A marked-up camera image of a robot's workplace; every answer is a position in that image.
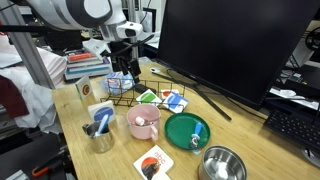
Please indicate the stack of books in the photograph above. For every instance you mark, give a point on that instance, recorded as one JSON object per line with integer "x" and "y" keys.
{"x": 84, "y": 63}

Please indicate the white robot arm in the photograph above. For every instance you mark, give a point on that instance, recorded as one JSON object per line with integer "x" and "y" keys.
{"x": 89, "y": 14}

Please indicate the black keyboard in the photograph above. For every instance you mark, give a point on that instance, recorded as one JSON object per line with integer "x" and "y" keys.
{"x": 295, "y": 128}

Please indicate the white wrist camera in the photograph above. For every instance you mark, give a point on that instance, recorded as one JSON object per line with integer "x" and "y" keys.
{"x": 96, "y": 47}

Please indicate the white book blue hippo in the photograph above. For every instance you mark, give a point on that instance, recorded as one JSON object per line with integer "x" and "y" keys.
{"x": 98, "y": 111}

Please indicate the white book with orange circle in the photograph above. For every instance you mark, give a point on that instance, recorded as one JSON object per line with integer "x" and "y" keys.
{"x": 165, "y": 92}

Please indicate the abc book orange black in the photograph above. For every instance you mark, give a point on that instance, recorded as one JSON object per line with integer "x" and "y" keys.
{"x": 154, "y": 164}

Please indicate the white book with green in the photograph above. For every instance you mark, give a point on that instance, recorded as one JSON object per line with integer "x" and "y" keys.
{"x": 149, "y": 97}

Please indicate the white book with blue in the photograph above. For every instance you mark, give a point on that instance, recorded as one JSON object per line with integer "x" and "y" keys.
{"x": 175, "y": 102}

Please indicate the green plate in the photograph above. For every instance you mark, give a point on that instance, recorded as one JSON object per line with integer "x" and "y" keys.
{"x": 179, "y": 128}

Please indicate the blue white spatula in cup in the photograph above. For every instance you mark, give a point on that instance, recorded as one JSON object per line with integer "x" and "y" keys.
{"x": 102, "y": 126}

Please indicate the blue patterned plastic bag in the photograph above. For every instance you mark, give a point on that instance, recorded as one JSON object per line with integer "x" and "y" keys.
{"x": 117, "y": 83}

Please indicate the black wire book rack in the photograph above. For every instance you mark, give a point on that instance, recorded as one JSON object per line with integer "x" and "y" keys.
{"x": 128, "y": 98}

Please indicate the black remote control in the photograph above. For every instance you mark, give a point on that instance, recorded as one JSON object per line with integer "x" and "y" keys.
{"x": 139, "y": 88}

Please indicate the pink mug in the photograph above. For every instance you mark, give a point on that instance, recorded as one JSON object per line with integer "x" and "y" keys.
{"x": 146, "y": 111}

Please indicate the spoon in pink mug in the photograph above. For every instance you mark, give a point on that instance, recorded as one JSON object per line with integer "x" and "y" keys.
{"x": 139, "y": 121}

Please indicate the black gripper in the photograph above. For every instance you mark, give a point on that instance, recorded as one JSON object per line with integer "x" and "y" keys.
{"x": 120, "y": 55}

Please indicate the blue handled spoon on plate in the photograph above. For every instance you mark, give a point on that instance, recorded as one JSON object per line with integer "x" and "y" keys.
{"x": 195, "y": 137}

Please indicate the steel cup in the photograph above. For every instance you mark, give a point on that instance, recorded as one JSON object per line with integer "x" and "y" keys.
{"x": 99, "y": 142}

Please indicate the steel bowl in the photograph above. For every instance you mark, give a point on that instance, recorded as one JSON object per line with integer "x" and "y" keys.
{"x": 221, "y": 163}

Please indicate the large black monitor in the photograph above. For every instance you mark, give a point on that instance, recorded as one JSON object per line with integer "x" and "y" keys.
{"x": 235, "y": 47}

